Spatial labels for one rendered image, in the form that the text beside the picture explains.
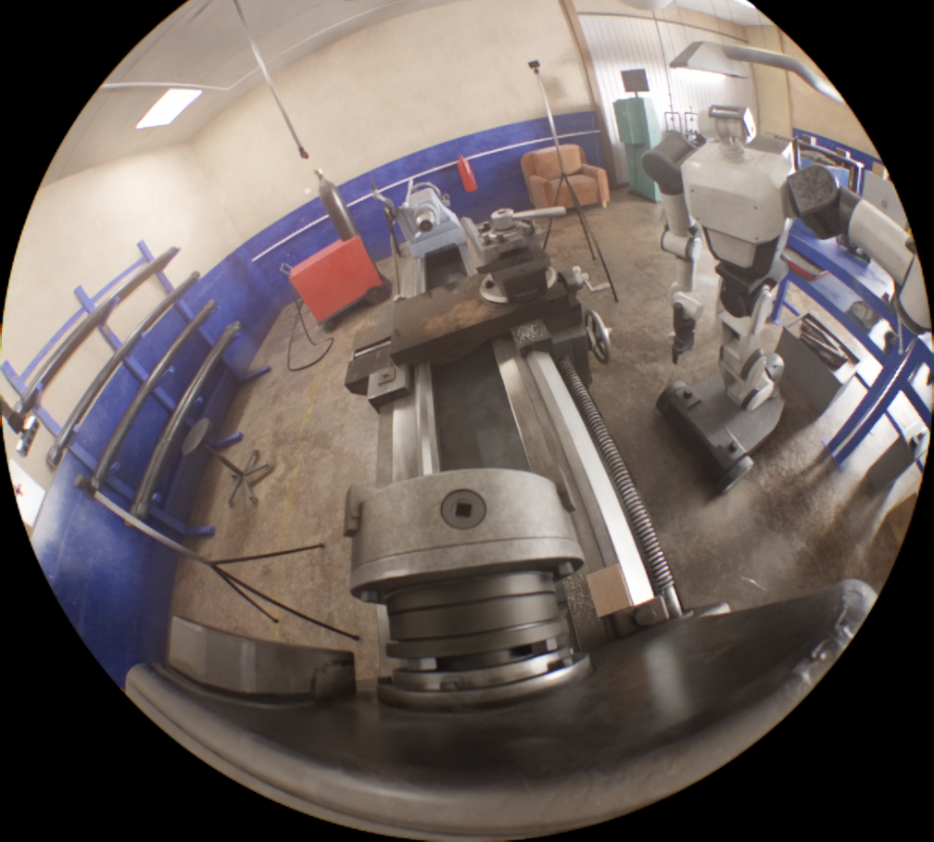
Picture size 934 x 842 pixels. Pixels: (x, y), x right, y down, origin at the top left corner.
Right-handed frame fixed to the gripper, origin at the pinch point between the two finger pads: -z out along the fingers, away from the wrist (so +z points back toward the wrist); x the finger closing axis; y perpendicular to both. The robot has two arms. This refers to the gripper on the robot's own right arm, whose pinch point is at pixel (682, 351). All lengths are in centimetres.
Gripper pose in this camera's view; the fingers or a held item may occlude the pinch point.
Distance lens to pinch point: 139.2
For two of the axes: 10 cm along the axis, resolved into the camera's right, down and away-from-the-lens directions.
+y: 3.8, 5.2, -7.7
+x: -8.4, 5.4, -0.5
